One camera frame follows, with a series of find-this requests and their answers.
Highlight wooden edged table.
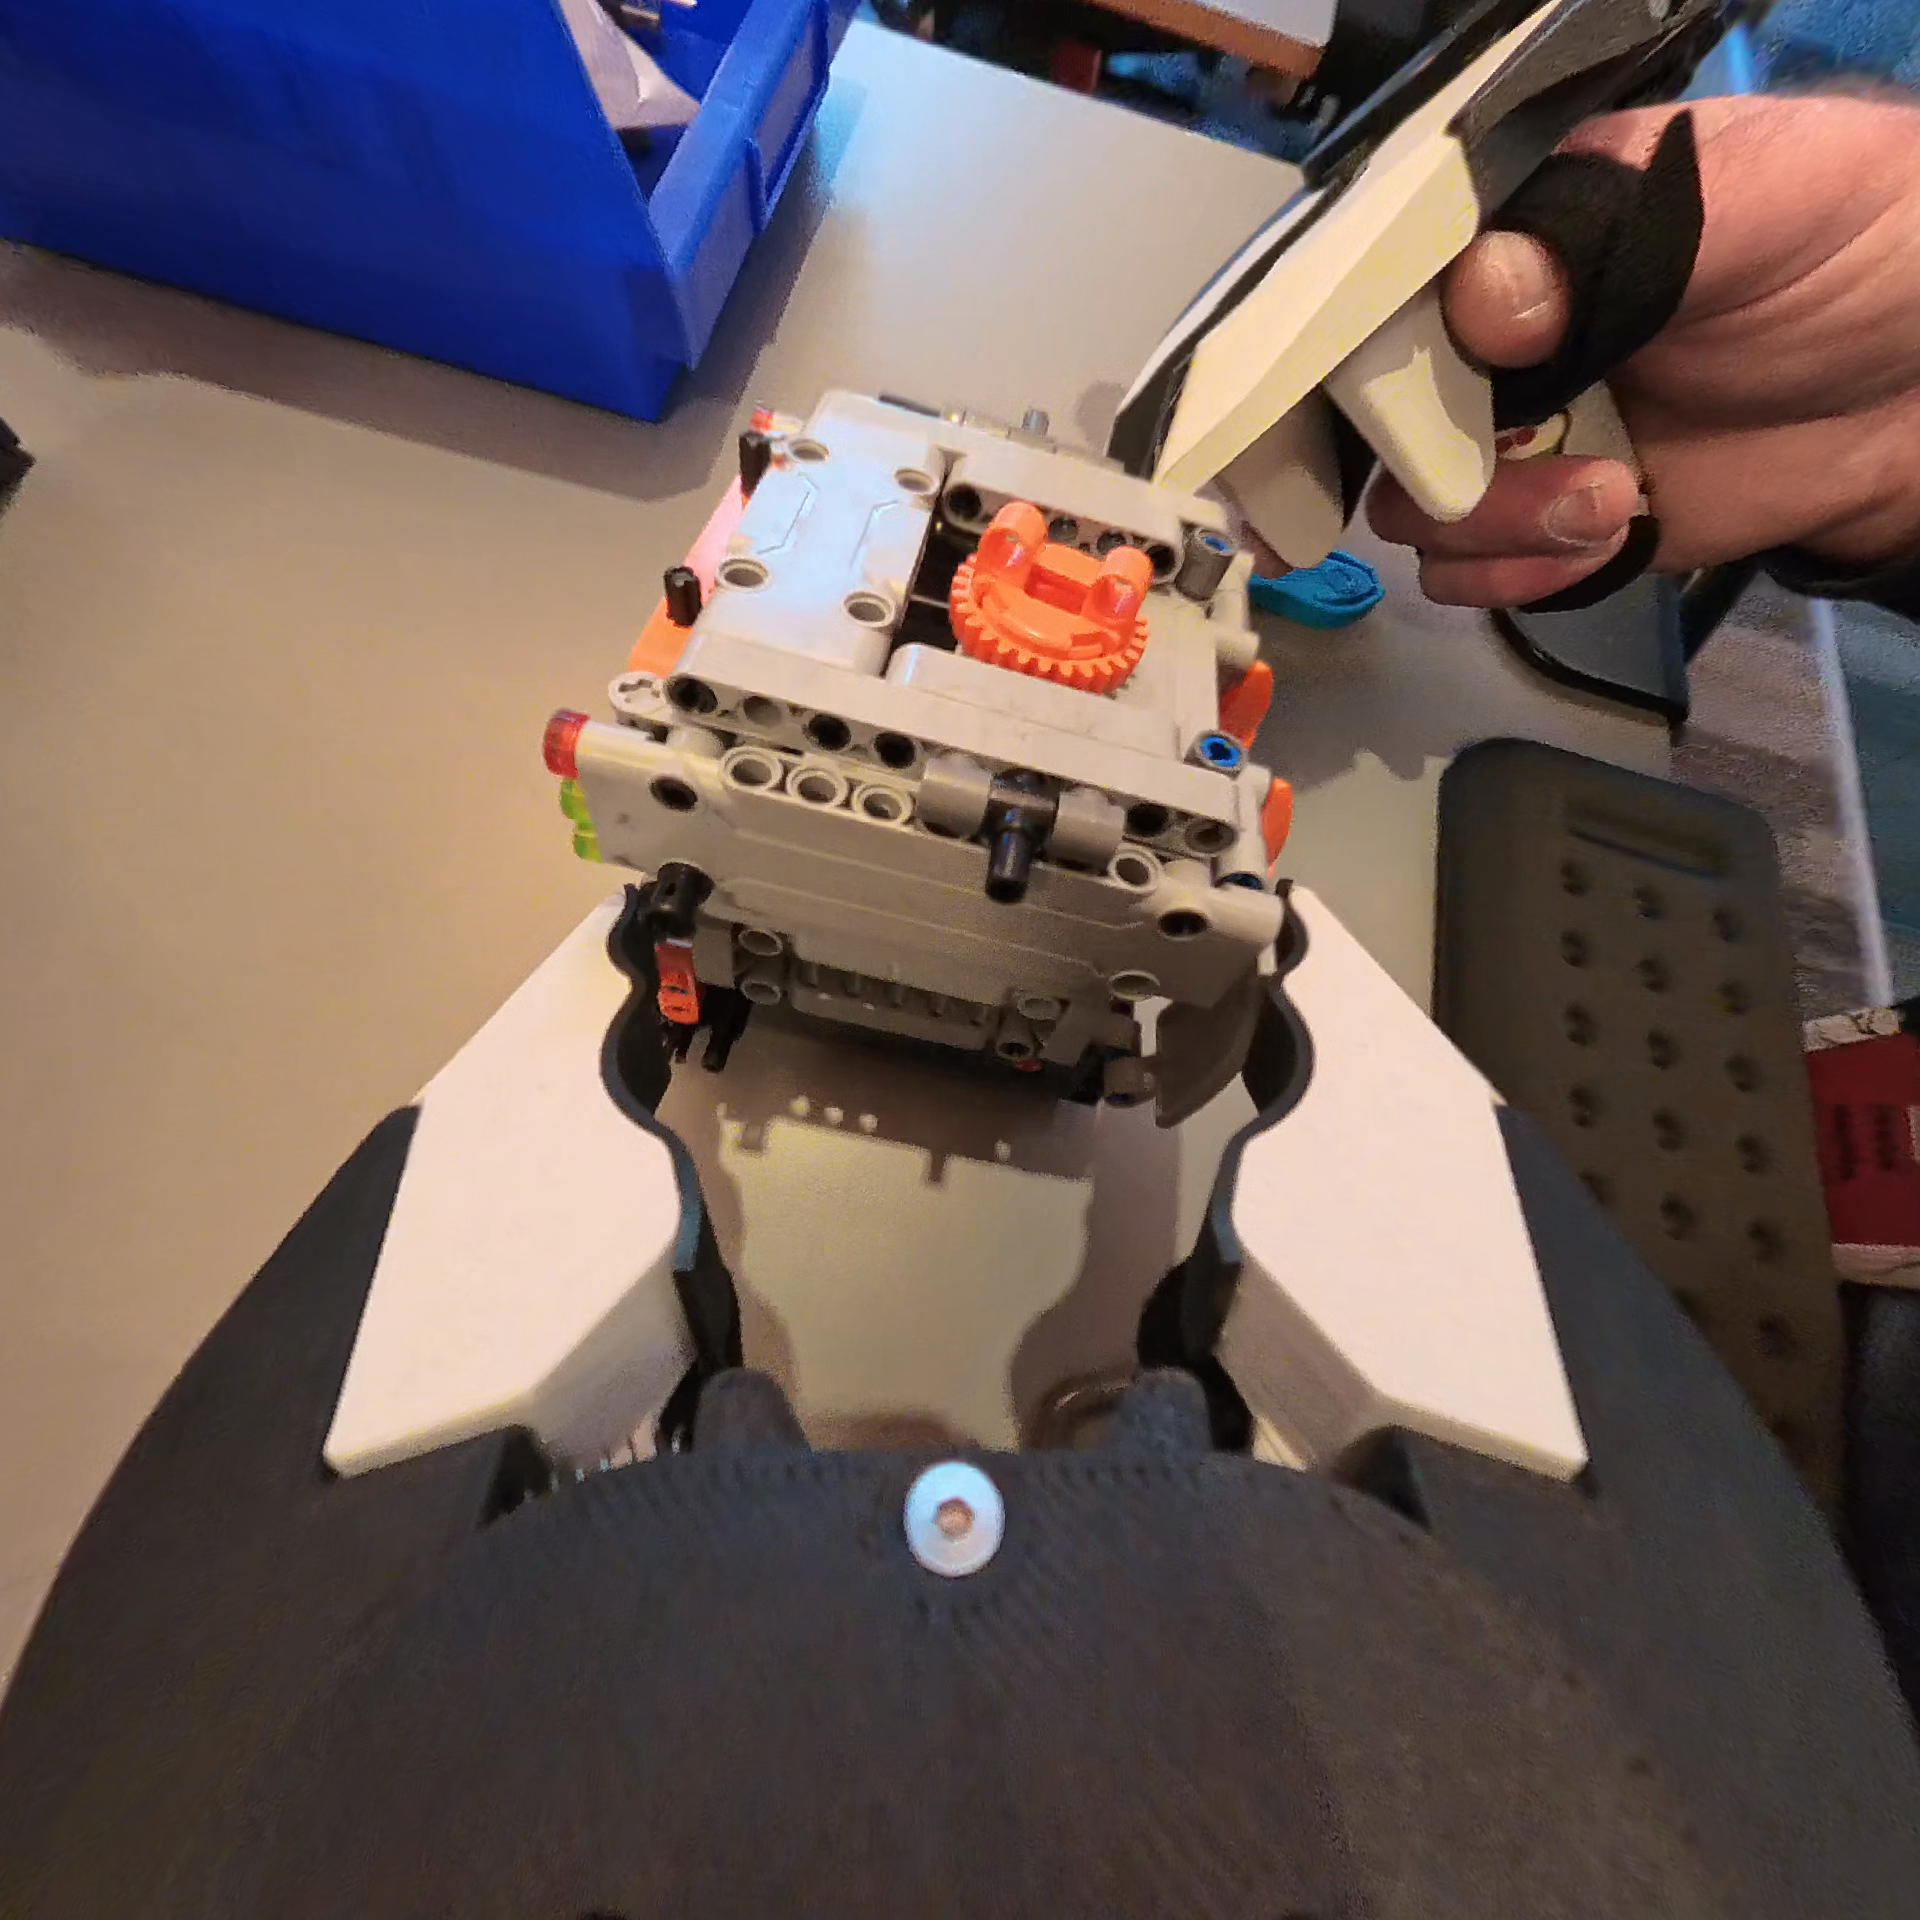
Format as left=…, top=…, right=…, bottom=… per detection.
left=1088, top=0, right=1344, bottom=80

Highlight red and white packaging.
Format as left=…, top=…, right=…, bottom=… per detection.
left=1803, top=1008, right=1920, bottom=1291

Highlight crumpled clear plastic bags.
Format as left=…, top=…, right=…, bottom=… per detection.
left=556, top=0, right=707, bottom=168

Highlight dark rounded plate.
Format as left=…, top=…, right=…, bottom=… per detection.
left=1494, top=569, right=1706, bottom=732

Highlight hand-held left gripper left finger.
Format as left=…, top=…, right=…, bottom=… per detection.
left=326, top=884, right=745, bottom=1480

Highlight blue plastic bin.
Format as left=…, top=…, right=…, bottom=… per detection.
left=0, top=0, right=860, bottom=426

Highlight grey brick robot model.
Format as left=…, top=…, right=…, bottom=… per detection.
left=545, top=387, right=1298, bottom=1129

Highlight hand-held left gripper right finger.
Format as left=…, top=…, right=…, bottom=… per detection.
left=1137, top=884, right=1594, bottom=1484

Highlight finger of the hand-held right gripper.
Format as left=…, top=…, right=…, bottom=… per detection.
left=1154, top=0, right=1595, bottom=490
left=1106, top=12, right=1524, bottom=481

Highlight person's right hand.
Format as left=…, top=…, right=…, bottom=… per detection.
left=1366, top=94, right=1920, bottom=609

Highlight teal brick separator tool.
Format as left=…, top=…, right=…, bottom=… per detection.
left=1248, top=552, right=1391, bottom=628

